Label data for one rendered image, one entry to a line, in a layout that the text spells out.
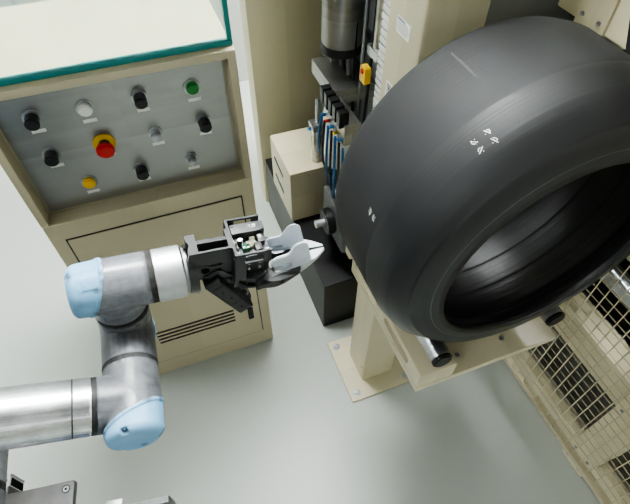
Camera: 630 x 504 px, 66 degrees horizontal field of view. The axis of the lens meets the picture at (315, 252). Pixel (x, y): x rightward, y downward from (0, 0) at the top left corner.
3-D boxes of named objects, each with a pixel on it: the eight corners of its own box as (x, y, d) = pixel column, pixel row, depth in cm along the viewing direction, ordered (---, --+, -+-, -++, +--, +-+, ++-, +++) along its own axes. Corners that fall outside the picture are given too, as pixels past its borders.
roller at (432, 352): (362, 248, 122) (364, 236, 118) (379, 243, 123) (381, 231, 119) (431, 370, 101) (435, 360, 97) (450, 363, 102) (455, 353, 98)
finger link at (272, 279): (304, 274, 73) (246, 287, 70) (303, 280, 74) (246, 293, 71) (294, 251, 76) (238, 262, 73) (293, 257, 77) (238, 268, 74)
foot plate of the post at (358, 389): (327, 344, 203) (327, 341, 201) (385, 324, 209) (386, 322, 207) (352, 403, 187) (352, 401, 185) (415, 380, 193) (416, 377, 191)
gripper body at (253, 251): (277, 250, 67) (189, 267, 64) (273, 286, 74) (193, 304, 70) (261, 211, 72) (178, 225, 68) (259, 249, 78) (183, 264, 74)
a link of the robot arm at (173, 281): (162, 312, 69) (153, 268, 74) (195, 305, 70) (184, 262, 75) (156, 280, 63) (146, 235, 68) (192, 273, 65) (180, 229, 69)
